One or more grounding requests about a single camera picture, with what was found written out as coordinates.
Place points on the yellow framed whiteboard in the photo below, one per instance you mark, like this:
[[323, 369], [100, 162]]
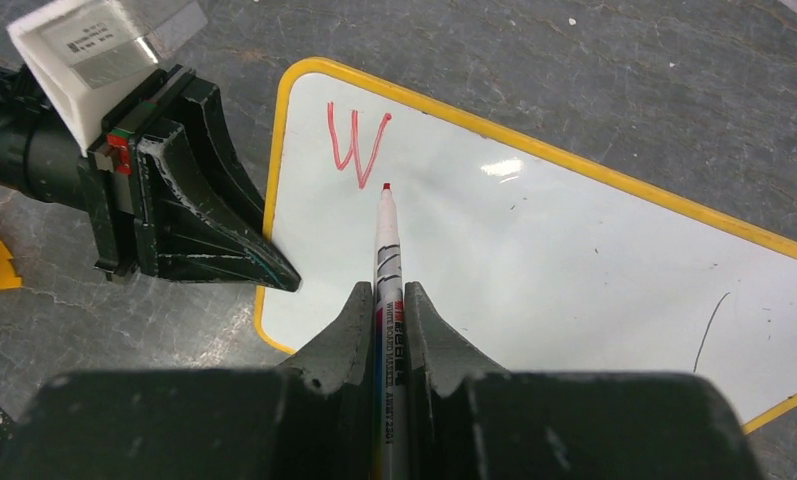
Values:
[[540, 258]]

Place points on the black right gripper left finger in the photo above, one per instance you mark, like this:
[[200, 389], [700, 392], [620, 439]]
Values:
[[308, 418]]

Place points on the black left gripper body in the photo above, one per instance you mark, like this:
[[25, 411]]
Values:
[[113, 198]]

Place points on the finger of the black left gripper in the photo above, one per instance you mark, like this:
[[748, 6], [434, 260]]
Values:
[[199, 109], [189, 234]]

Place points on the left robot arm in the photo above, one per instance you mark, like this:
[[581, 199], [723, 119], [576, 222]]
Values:
[[38, 155]]

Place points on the red capped marker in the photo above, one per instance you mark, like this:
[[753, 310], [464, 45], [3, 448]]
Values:
[[391, 448]]

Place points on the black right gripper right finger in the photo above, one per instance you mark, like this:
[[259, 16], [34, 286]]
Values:
[[470, 418]]

